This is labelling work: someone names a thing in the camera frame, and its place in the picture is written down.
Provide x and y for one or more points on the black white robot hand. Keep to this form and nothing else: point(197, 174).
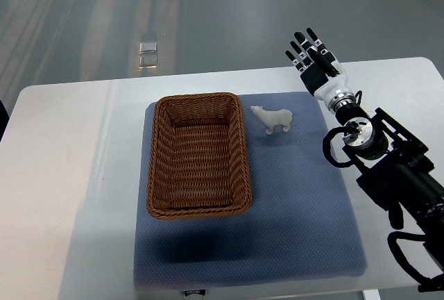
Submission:
point(321, 73)

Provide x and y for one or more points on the white bear figurine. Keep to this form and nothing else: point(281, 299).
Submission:
point(273, 118)

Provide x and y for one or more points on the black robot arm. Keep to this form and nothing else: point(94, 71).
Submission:
point(395, 174)

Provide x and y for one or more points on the brown wicker basket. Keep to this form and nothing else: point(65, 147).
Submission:
point(198, 165)

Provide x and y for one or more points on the blue foam mat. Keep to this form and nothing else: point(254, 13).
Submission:
point(299, 225)

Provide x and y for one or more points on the metal floor socket plate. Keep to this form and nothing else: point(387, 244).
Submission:
point(148, 54)

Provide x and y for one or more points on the black object at table edge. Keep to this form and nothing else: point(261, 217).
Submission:
point(4, 118)

